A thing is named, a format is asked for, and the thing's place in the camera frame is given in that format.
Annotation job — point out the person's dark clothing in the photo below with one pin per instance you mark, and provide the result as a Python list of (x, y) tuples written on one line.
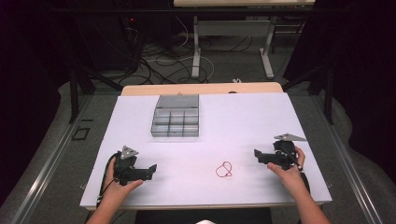
[(202, 215)]

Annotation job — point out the person's right hand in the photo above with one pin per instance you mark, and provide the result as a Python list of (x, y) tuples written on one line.
[(290, 179)]

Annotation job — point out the dark device with red light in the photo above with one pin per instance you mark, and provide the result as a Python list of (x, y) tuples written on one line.
[(132, 34)]

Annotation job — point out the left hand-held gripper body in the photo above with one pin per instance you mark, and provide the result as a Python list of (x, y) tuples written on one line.
[(127, 168)]

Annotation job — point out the clear plastic compartment box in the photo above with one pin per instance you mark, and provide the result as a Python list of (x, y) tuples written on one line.
[(176, 119)]

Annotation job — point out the white metal desk frame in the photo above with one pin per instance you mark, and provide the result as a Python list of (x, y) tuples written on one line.
[(199, 46)]

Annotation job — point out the person's left hand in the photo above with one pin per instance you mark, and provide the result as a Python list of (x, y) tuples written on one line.
[(118, 190)]

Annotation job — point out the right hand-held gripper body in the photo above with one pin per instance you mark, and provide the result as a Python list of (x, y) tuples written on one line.
[(284, 152)]

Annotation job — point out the red rubber band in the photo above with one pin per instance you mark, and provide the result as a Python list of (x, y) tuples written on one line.
[(224, 169)]

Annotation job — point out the metal floor rail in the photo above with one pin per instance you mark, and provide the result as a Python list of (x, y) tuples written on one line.
[(348, 161), (46, 168)]

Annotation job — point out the white table cover sheet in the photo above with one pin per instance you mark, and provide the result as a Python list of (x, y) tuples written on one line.
[(218, 130)]

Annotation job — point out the black metal stand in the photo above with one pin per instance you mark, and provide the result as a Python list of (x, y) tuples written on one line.
[(323, 87), (81, 87)]

